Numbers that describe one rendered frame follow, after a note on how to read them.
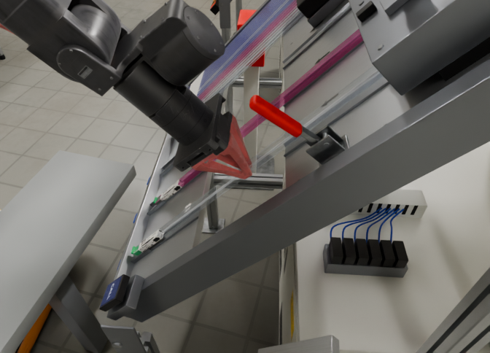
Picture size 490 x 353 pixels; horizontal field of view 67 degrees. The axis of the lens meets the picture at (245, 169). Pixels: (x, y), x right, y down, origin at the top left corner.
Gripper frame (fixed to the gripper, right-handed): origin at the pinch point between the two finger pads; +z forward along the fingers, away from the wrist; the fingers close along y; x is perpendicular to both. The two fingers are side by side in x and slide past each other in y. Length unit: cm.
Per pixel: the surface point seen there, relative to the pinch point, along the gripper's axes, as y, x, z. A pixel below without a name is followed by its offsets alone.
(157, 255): -3.4, 21.9, 3.5
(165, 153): 27.8, 29.9, 3.6
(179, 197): 7.7, 19.1, 3.3
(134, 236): 3.7, 30.3, 2.8
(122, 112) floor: 145, 124, 17
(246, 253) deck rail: -10.5, 2.4, 3.8
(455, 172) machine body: 36, -19, 60
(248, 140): 94, 49, 52
